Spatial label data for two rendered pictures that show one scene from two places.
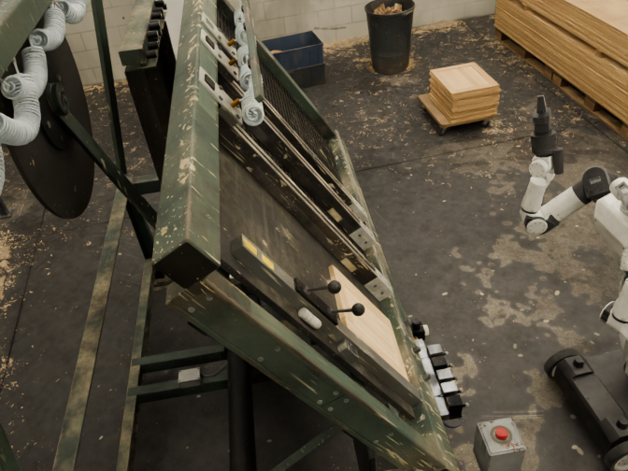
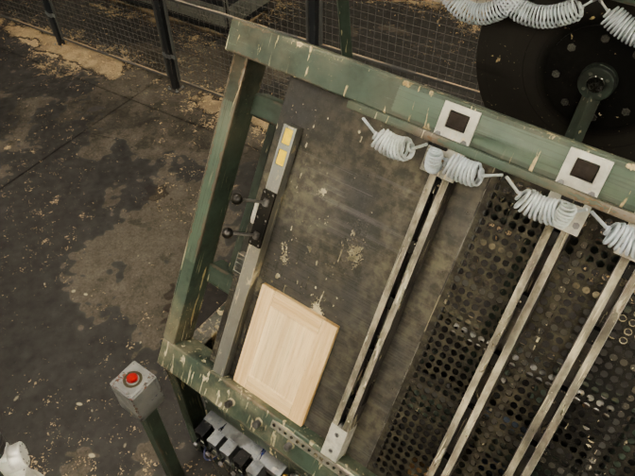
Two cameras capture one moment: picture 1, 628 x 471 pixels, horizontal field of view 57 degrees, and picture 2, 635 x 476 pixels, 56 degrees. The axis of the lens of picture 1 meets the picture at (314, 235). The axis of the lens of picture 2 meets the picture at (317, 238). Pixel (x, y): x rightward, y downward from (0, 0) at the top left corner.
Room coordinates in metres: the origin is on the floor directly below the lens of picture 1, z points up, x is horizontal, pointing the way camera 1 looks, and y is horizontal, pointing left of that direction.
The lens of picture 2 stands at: (2.18, -0.94, 2.82)
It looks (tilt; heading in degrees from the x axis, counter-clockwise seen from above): 47 degrees down; 129
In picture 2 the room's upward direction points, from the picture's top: straight up
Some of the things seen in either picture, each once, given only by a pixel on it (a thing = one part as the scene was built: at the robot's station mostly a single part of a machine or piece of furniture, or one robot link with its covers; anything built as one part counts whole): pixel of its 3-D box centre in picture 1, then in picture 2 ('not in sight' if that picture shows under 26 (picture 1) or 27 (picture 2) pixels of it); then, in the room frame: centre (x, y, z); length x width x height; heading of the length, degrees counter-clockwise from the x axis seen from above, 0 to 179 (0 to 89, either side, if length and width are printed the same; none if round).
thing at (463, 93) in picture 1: (456, 97); not in sight; (4.64, -1.40, 0.20); 0.61 x 0.53 x 0.40; 8
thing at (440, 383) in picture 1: (435, 373); (244, 462); (1.42, -0.42, 0.69); 0.50 x 0.14 x 0.24; 3
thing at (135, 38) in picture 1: (167, 105); not in sight; (2.71, 0.65, 1.38); 0.70 x 0.15 x 0.85; 3
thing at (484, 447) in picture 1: (498, 449); (138, 391); (0.98, -0.52, 0.84); 0.12 x 0.12 x 0.18; 3
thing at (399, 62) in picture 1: (390, 36); not in sight; (5.89, -1.04, 0.33); 0.52 x 0.51 x 0.65; 8
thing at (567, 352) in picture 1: (563, 363); not in sight; (1.80, -1.21, 0.10); 0.20 x 0.05 x 0.20; 98
